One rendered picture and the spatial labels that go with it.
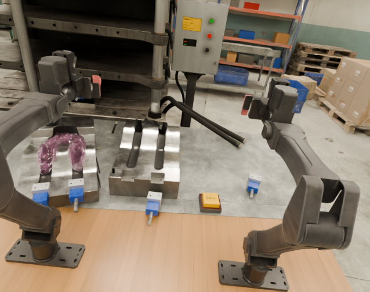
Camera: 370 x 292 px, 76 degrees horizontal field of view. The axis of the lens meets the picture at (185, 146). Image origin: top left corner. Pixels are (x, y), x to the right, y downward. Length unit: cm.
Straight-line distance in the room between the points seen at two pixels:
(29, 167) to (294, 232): 90
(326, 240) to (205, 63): 131
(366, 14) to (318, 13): 116
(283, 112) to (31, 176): 87
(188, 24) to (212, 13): 15
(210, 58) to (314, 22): 630
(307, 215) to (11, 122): 56
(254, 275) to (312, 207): 36
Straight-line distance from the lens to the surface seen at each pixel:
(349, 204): 49
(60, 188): 96
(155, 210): 86
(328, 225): 49
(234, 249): 86
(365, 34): 829
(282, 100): 65
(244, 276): 79
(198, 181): 106
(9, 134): 55
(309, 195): 45
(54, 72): 69
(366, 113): 446
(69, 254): 82
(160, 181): 93
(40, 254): 80
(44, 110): 63
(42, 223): 71
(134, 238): 84
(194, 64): 160
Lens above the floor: 147
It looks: 31 degrees down
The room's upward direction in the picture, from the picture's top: 8 degrees clockwise
